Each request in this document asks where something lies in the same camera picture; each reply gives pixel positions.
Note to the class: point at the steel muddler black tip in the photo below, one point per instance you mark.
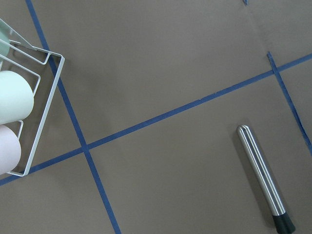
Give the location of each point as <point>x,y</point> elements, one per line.
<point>282,221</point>

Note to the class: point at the mint white cup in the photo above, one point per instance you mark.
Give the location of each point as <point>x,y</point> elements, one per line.
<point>16,97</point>

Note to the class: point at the pink cup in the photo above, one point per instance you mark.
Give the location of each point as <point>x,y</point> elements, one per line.
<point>10,150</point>

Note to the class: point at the green cup in rack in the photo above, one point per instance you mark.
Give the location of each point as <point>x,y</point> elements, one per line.
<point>5,34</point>

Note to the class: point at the white wire cup rack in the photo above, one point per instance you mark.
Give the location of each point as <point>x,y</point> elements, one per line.
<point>41,69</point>

